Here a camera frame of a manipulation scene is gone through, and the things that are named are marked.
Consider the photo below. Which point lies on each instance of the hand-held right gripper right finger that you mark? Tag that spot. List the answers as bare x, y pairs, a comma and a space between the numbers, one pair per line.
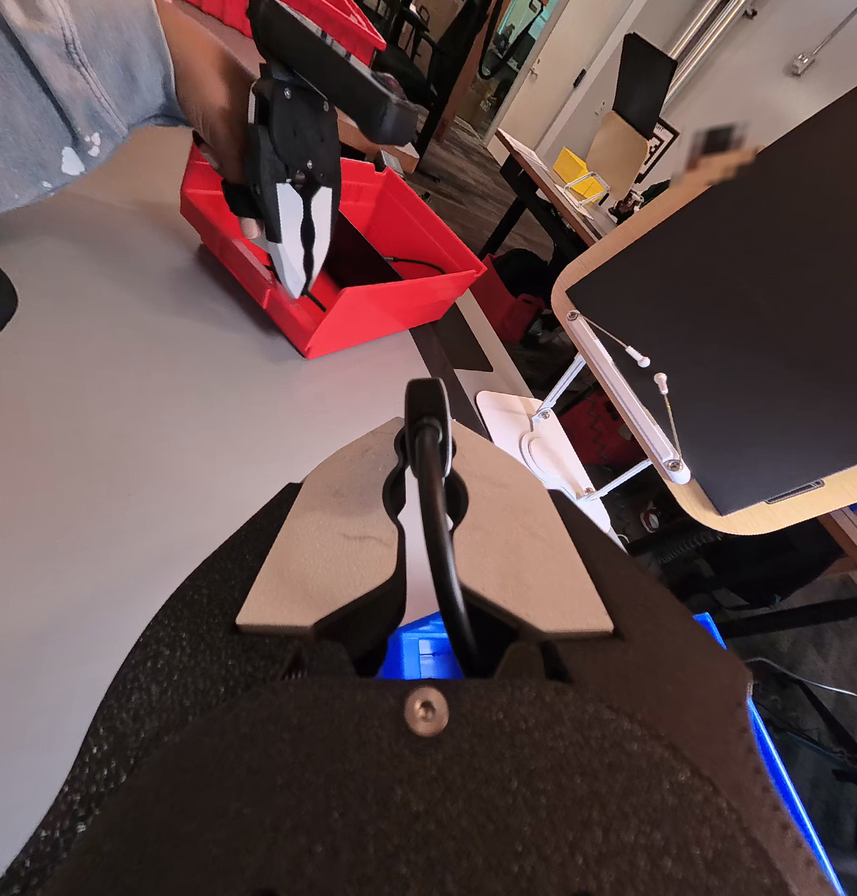
533, 560

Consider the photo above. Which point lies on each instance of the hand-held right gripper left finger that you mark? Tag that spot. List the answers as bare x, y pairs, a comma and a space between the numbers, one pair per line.
323, 553

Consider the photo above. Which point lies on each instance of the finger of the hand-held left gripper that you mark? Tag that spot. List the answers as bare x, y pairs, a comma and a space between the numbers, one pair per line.
285, 238
322, 224

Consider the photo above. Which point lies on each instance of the red plastic bin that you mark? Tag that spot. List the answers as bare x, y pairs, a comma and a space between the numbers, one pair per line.
386, 315

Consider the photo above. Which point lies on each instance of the blue plastic bin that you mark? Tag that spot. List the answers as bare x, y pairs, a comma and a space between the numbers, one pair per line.
414, 651

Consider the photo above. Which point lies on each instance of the person's left forearm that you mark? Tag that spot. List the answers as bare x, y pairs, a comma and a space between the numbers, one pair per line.
64, 84

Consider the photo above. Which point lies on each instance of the person's left hand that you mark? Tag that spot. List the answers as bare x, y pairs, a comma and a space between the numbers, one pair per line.
215, 119

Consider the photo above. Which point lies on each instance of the black bin divider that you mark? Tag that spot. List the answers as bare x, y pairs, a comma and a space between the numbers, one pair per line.
358, 259

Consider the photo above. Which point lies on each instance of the red ribbed storage bin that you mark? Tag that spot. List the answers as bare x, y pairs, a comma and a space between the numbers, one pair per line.
351, 24

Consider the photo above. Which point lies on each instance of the red zigzag bag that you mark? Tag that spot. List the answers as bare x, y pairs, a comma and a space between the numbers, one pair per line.
596, 434

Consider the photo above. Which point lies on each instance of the black-legged side table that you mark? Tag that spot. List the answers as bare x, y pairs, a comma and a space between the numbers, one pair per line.
540, 175

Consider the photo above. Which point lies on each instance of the small yellow bin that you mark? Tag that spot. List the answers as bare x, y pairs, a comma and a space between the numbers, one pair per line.
568, 162

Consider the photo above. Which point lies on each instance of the wooden board with black panel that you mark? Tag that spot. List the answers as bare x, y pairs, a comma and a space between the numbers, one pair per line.
736, 315

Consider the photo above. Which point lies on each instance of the black and white marker poster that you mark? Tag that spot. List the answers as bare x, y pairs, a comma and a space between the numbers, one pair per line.
663, 150

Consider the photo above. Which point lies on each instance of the small wooden board stand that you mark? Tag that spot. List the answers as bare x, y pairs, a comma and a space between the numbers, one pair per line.
642, 77

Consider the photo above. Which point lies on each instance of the metal wall pipes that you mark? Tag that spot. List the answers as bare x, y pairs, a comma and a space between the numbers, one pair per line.
708, 28

